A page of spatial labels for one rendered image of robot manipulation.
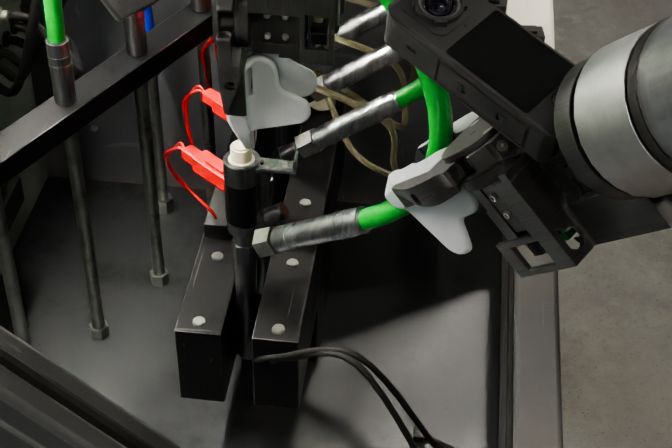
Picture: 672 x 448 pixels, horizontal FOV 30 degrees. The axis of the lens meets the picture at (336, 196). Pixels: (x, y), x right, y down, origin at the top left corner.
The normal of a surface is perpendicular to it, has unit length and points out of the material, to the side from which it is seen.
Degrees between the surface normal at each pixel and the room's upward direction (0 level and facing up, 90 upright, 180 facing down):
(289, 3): 90
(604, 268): 1
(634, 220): 103
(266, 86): 93
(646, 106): 82
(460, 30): 19
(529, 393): 0
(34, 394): 43
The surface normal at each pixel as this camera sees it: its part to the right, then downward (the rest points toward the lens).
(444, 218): -0.64, 0.61
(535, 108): 0.05, -0.53
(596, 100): -0.91, -0.11
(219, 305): 0.02, -0.77
